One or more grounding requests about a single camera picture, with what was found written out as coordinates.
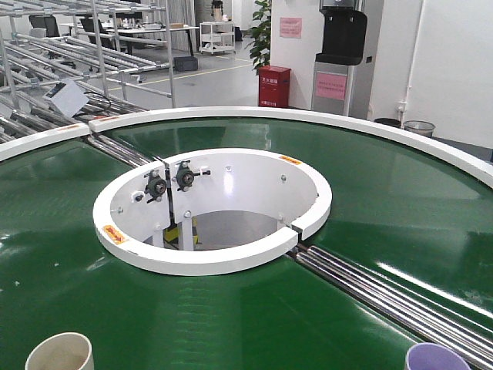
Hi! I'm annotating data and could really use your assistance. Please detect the steel rollers right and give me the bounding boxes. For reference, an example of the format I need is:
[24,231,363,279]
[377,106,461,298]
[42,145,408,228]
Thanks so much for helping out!
[287,244,492,369]

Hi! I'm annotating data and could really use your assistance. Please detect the white control box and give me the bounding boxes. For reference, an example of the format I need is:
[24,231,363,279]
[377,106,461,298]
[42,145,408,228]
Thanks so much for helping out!
[43,79,89,118]

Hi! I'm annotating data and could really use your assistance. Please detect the white outer conveyor rim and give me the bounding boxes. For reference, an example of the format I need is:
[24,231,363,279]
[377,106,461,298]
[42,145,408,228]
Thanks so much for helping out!
[1,106,492,187]

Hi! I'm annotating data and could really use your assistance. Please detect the white inner conveyor ring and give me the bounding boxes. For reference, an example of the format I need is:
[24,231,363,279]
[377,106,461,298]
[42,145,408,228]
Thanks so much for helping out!
[92,147,334,277]

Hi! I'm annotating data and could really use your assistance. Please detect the white cart shelf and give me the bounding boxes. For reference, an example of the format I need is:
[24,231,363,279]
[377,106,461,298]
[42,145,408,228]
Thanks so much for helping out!
[199,22,236,55]

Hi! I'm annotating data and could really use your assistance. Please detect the green potted plant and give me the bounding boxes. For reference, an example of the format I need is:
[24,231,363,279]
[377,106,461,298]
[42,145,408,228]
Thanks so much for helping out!
[250,0,272,71]

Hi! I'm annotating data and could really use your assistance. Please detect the green conveyor belt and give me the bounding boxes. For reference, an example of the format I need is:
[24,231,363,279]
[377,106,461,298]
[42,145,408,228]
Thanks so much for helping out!
[1,118,492,369]

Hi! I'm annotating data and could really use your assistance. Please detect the steel rollers left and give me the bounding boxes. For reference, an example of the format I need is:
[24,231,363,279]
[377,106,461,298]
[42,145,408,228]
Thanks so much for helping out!
[84,134,155,168]

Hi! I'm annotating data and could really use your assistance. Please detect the purple cup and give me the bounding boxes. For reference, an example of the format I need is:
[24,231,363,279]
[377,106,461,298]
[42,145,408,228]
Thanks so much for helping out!
[404,342,471,370]

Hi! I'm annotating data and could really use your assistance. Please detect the mesh waste bin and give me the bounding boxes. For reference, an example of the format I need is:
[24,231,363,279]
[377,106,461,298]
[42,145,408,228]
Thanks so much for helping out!
[403,120,435,137]

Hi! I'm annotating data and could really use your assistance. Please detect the red fire extinguisher box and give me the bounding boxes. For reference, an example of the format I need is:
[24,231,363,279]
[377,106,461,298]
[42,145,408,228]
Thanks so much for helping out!
[257,66,291,108]

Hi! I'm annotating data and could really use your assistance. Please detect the pink wall notice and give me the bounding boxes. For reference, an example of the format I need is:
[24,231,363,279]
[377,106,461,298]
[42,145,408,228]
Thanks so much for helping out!
[280,17,303,39]

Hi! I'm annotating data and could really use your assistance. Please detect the water dispenser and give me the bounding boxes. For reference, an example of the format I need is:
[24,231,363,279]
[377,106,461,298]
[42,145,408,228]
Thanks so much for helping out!
[311,1,367,116]

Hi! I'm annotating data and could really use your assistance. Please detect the metal roller rack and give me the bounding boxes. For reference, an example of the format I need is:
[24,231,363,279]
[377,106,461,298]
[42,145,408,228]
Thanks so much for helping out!
[1,1,174,145]

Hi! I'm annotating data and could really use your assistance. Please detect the steel rollers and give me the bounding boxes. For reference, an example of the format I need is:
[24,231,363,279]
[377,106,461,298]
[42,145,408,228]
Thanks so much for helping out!
[287,244,492,369]
[84,134,155,168]

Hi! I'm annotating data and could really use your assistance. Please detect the beige cup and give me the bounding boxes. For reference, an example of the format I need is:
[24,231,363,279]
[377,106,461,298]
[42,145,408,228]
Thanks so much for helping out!
[25,332,94,370]

